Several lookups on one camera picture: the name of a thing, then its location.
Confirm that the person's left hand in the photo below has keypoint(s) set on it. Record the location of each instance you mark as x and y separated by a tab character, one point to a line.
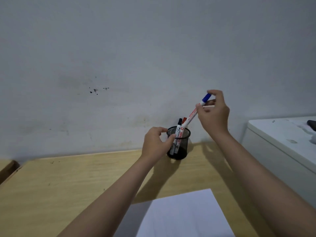
151	145

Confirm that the person's right hand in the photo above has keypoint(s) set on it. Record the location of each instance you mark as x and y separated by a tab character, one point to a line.
216	117

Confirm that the person's right thumb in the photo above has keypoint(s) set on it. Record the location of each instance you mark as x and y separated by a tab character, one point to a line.
199	108

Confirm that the person's left thumb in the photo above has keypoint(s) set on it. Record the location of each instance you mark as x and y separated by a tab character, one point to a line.
169	146

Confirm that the blue capped white marker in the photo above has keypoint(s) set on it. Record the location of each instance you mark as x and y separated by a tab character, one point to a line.
192	113

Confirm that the black mesh pen holder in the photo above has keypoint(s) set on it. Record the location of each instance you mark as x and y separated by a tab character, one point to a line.
182	149

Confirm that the person's right forearm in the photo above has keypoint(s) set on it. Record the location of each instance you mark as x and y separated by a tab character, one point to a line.
259	185

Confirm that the person's left forearm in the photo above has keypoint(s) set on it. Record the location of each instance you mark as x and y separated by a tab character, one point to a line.
111	202

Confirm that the red capped white marker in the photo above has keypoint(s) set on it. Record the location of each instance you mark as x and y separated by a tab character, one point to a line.
184	120

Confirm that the black capped white marker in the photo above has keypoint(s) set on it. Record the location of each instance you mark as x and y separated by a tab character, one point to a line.
178	128

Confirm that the white paper sheet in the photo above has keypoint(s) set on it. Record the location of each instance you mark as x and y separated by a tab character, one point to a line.
182	214

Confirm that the white cabinet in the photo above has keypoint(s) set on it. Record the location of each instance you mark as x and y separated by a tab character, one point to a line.
284	145

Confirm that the black object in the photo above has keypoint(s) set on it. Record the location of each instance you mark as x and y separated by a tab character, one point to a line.
312	125

